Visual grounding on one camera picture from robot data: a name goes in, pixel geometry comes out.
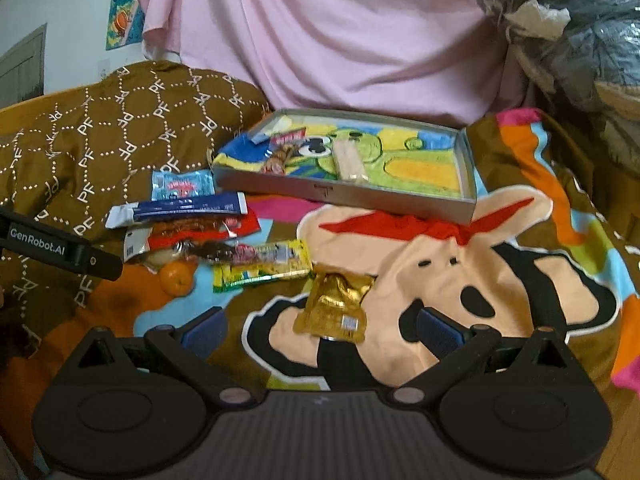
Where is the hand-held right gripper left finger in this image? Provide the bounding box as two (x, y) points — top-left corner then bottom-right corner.
(62, 306), (257, 409)

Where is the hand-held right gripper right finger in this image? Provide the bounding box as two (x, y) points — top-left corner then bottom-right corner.
(387, 307), (588, 407)

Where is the dark candy packet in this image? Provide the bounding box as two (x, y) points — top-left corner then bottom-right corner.
(172, 240), (281, 267)

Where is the yellow-green snack packet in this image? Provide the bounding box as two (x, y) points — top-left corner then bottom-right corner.
(212, 239), (314, 294)

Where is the round cake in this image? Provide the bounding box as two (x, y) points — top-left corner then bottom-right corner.
(135, 245), (201, 273)

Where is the gold snack packet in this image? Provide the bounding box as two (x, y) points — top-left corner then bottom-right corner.
(292, 264), (376, 345)

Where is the long blue-white snack packet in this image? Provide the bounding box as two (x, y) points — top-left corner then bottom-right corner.
(106, 192), (248, 230)

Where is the grey metal tray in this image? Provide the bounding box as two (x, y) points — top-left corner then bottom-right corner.
(210, 108), (478, 226)

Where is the colourful cartoon blanket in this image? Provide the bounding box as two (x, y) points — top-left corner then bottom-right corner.
(10, 107), (640, 401)

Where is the orange mandarin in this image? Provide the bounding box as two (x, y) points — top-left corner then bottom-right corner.
(159, 259), (199, 297)

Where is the red snack packet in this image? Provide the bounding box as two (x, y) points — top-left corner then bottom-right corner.
(122, 210), (262, 264)

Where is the brown patterned blanket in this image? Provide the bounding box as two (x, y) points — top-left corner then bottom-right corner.
(0, 60), (274, 480)

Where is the light blue snack packet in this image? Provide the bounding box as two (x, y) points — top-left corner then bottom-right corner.
(151, 169), (217, 204)

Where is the colourful drawn tray liner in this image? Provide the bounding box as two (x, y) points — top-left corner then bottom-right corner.
(215, 115), (462, 194)

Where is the grey door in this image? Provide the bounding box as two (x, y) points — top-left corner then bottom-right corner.
(0, 22), (48, 111)

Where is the cookie snack packet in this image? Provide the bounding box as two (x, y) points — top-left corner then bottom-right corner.
(260, 130), (309, 177)

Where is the cream wafer bar packet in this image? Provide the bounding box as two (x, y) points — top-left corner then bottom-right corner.
(331, 137), (372, 184)

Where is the pink cloth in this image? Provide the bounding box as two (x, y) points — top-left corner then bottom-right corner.
(132, 0), (531, 126)

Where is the pile of clothes and bags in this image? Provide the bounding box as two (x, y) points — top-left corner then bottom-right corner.
(472, 0), (640, 181)

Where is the wall poster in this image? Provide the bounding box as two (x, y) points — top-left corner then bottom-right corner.
(105, 0), (147, 52)

